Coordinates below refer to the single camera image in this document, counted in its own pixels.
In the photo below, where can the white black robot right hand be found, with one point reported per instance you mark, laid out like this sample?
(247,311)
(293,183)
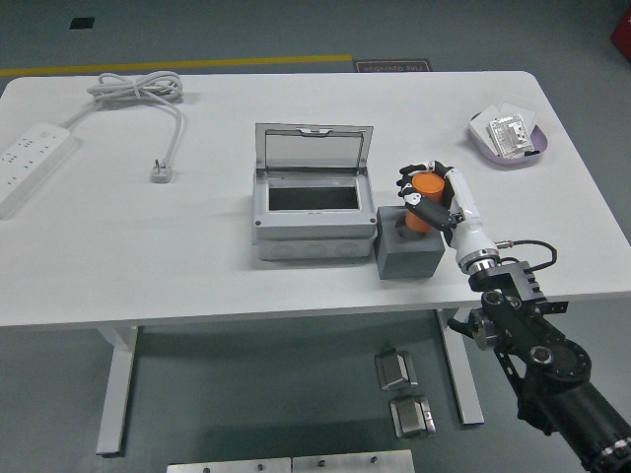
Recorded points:
(468,231)

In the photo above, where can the orange cylindrical battery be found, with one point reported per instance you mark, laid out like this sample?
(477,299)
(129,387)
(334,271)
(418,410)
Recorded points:
(429,187)

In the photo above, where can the transparent hinged box lid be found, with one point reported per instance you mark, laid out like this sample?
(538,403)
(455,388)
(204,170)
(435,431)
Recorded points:
(315,148)

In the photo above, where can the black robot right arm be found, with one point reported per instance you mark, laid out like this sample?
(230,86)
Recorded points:
(522,335)

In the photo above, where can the grey plastic junction box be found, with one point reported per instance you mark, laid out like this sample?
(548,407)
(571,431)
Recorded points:
(310,231)

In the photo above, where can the grey block with round hole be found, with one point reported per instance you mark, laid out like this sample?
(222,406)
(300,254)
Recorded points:
(404,261)

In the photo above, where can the white blank cover plate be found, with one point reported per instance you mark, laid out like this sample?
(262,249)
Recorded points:
(479,127)
(517,111)

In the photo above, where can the black table control panel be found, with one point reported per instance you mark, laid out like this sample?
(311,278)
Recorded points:
(554,307)

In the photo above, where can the purple tray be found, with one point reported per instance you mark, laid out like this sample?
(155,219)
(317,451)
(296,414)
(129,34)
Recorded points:
(541,140)

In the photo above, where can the white table leg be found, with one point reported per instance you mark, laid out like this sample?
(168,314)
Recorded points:
(118,394)
(463,374)

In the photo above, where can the metal foot block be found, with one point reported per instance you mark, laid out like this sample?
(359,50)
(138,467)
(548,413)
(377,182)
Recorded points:
(394,369)
(411,419)

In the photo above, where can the red object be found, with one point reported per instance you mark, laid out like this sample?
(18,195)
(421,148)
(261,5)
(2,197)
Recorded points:
(622,32)

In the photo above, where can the white power strip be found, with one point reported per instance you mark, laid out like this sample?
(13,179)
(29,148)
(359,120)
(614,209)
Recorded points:
(29,157)

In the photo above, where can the metal base plate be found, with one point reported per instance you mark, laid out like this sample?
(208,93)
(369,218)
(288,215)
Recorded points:
(227,466)
(352,463)

